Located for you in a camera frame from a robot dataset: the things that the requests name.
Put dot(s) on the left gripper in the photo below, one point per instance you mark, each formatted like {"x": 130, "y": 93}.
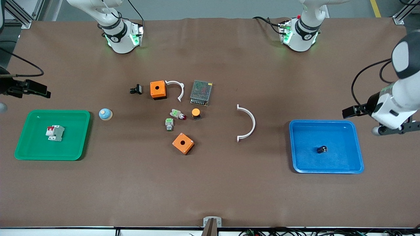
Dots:
{"x": 371, "y": 102}

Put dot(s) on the white grey circuit breaker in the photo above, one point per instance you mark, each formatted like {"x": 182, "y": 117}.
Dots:
{"x": 55, "y": 133}

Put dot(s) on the small black knob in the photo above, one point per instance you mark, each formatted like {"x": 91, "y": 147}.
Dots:
{"x": 322, "y": 149}

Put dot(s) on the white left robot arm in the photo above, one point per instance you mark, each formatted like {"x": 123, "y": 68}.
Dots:
{"x": 300, "y": 32}

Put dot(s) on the green plastic tray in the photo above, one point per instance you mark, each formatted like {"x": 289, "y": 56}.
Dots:
{"x": 32, "y": 147}

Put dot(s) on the blue plastic tray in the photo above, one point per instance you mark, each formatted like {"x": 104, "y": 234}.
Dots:
{"x": 341, "y": 137}

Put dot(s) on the blue white dome button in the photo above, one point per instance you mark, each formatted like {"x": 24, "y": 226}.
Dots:
{"x": 105, "y": 114}

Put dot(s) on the small black connector part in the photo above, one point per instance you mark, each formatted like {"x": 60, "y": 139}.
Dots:
{"x": 137, "y": 89}

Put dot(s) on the orange button box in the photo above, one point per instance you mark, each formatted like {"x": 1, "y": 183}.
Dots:
{"x": 160, "y": 91}
{"x": 185, "y": 147}

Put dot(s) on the orange mushroom push button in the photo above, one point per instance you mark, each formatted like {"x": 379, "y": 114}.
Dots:
{"x": 196, "y": 112}

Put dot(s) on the metal mesh power supply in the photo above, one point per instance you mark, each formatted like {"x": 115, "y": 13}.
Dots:
{"x": 200, "y": 92}

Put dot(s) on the dark brown strut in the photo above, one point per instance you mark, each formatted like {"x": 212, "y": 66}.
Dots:
{"x": 210, "y": 229}

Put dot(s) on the aluminium frame profile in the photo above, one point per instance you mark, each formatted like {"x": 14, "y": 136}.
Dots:
{"x": 19, "y": 18}
{"x": 403, "y": 14}

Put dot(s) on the green grey push switch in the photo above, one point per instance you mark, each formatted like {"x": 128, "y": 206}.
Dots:
{"x": 169, "y": 124}

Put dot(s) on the green switch with red tip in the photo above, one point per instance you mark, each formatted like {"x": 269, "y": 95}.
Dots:
{"x": 176, "y": 113}

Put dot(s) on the grey metal bracket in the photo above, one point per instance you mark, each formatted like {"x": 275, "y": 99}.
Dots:
{"x": 206, "y": 221}

